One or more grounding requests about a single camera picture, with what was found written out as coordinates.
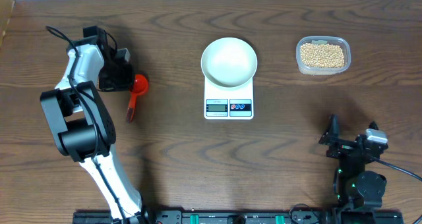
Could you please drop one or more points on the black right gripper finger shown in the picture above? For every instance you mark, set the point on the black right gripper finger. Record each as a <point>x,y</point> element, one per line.
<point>373,126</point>
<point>333,128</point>

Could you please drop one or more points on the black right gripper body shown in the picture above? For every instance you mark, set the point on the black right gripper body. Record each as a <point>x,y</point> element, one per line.
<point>340,150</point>

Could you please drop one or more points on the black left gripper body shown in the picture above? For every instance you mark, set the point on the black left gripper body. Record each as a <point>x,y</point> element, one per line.
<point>114,80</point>

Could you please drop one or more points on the red measuring scoop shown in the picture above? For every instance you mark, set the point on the red measuring scoop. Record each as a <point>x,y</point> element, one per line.
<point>140,87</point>

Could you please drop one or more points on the cream white bowl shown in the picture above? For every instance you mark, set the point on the cream white bowl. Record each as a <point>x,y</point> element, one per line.
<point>229,62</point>

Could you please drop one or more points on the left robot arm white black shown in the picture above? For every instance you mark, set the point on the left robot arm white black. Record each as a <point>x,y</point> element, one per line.
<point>80,123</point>

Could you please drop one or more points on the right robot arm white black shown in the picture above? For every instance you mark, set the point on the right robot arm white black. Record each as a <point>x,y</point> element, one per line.
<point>356,187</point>

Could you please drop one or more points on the white digital kitchen scale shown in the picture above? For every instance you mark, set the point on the white digital kitchen scale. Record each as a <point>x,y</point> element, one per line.
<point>228,103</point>

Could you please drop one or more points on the pile of soybeans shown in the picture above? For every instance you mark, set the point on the pile of soybeans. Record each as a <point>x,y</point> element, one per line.
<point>322,55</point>

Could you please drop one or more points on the clear plastic container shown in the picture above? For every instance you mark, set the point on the clear plastic container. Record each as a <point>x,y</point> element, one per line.
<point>304,69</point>

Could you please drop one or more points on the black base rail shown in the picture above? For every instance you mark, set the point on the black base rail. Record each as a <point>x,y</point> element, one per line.
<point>297,216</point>

